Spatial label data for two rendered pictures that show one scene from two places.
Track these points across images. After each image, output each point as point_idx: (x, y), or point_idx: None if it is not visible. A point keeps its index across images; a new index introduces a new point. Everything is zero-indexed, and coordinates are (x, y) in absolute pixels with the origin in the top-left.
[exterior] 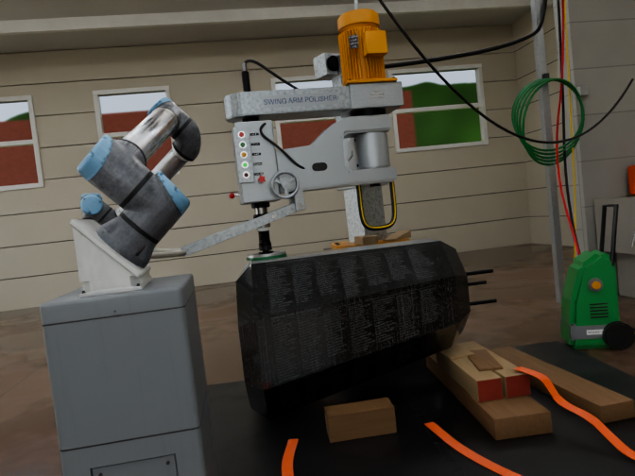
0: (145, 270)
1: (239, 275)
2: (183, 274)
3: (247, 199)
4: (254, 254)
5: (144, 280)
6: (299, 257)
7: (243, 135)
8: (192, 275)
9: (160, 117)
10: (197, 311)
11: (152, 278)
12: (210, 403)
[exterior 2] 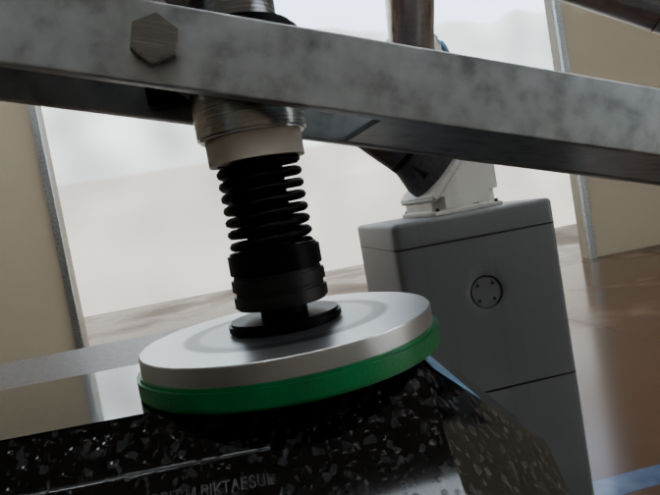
0: (415, 200)
1: (473, 385)
2: (403, 223)
3: None
4: (364, 304)
5: (413, 211)
6: (135, 343)
7: None
8: (389, 228)
9: None
10: (397, 283)
11: (434, 213)
12: None
